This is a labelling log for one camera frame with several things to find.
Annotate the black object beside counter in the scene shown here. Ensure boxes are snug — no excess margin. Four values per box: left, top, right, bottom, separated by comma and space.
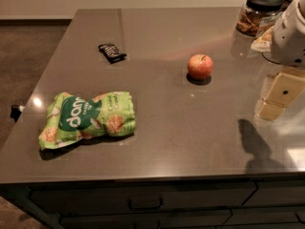
10, 105, 25, 121

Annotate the glass jar with black lid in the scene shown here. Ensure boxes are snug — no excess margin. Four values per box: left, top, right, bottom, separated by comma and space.
235, 0, 283, 37

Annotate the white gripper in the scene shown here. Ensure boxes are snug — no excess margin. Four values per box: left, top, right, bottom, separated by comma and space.
254, 0, 305, 121

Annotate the green snack chip bag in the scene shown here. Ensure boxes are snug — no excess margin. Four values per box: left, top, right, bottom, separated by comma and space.
38, 92, 135, 151

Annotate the black rxbar chocolate bar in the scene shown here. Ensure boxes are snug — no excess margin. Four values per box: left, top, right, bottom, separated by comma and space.
98, 43, 127, 64

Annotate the black drawer handle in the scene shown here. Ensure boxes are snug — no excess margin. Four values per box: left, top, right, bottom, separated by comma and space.
128, 197, 163, 211

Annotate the red apple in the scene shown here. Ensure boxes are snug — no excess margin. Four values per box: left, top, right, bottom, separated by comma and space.
187, 54, 214, 80

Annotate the snack packet beside jar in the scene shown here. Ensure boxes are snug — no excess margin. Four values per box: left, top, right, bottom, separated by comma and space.
251, 27, 274, 52

